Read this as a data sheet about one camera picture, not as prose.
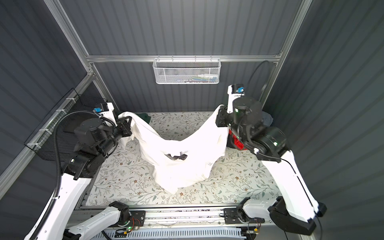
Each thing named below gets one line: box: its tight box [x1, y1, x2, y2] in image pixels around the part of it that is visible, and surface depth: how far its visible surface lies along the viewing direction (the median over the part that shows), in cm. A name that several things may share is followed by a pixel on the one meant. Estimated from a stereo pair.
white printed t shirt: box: [118, 105, 229, 195], surface depth 70 cm
